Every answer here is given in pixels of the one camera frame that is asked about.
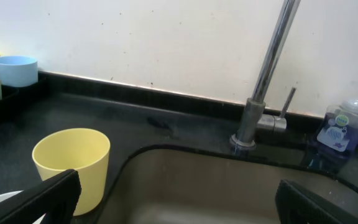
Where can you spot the black tray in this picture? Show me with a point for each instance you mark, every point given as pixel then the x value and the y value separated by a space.
pixel 20 97

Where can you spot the blue soap bottle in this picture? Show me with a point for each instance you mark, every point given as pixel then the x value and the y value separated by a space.
pixel 337 137

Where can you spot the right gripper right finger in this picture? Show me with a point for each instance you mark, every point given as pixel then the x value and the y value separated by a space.
pixel 300 208

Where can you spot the steel sink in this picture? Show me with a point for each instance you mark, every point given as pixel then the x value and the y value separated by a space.
pixel 197 186

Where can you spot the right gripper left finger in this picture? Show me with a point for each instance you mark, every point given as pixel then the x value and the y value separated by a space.
pixel 51 193

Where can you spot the blue cup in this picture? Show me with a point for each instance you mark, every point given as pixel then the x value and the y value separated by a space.
pixel 17 74

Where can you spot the steel tap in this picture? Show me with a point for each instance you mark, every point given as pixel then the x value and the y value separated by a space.
pixel 250 124

